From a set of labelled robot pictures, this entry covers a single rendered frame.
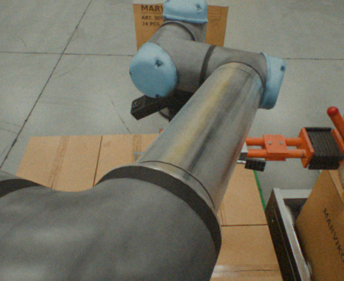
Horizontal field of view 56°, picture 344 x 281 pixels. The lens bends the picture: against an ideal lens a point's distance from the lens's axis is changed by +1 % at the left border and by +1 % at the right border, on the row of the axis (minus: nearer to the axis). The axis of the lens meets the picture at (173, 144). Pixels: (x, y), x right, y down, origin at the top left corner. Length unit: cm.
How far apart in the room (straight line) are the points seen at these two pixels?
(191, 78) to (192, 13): 12
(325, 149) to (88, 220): 72
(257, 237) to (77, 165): 95
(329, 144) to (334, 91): 255
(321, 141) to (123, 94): 239
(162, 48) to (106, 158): 129
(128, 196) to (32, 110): 292
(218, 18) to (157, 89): 176
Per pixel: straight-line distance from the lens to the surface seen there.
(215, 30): 225
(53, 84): 334
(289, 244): 143
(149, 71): 47
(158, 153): 23
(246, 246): 144
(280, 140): 82
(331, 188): 122
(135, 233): 16
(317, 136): 86
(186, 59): 47
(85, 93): 313
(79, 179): 167
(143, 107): 68
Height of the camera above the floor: 180
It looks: 46 degrees down
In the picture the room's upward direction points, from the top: straight up
